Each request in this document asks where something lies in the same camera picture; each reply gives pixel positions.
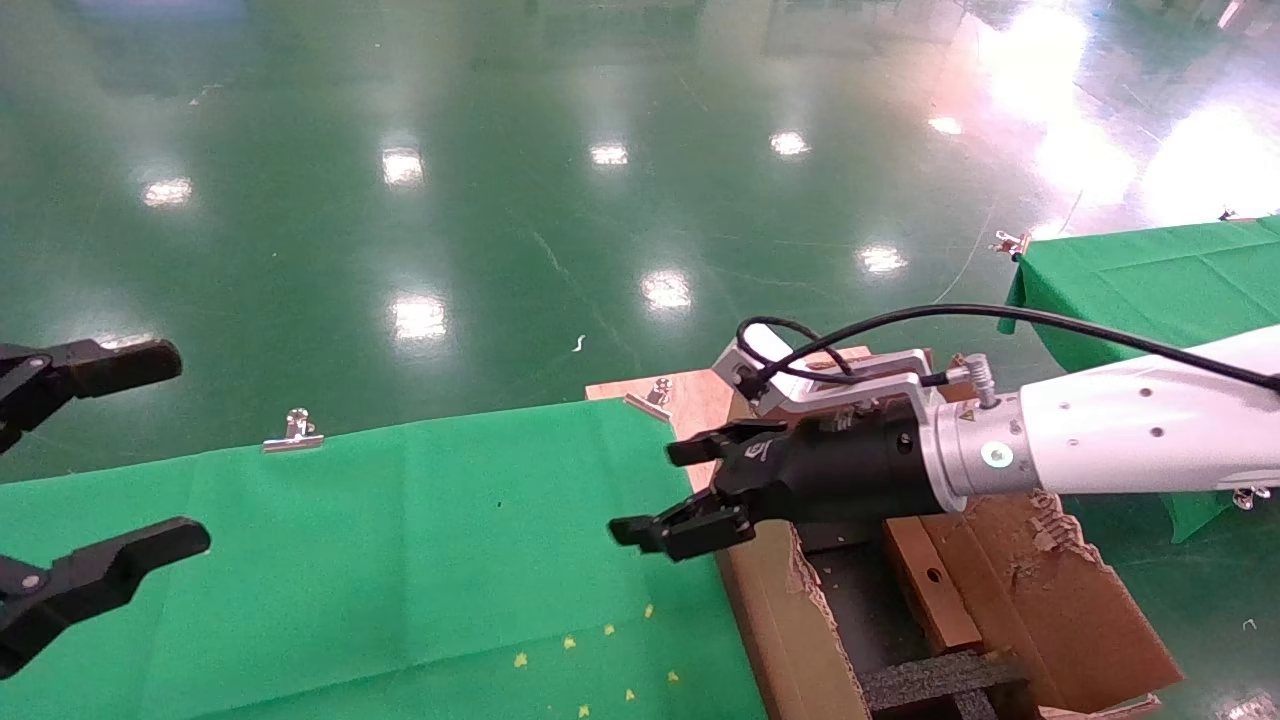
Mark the black camera cable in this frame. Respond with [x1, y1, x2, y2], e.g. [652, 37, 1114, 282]
[737, 304, 1280, 403]

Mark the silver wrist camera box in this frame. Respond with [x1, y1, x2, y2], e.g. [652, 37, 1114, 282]
[712, 330, 801, 415]

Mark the large green table cloth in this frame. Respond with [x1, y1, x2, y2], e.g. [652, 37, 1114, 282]
[0, 398, 769, 720]

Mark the small brown cardboard box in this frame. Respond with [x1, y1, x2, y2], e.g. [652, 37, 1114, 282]
[882, 515, 987, 653]

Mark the large open cardboard carton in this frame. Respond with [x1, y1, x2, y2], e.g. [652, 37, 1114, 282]
[715, 350, 1186, 720]

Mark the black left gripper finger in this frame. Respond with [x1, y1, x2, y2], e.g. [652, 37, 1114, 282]
[0, 340, 183, 453]
[0, 518, 211, 679]

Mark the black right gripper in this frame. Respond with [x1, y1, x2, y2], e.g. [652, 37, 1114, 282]
[608, 405, 969, 563]

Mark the green cloth with clips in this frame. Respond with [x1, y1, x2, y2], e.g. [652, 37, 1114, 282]
[998, 215, 1280, 546]

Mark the silver camera mount bracket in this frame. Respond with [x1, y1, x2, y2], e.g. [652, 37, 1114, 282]
[755, 348, 993, 417]

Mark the black foam insert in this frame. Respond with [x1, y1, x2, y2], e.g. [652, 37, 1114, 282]
[860, 650, 1031, 720]

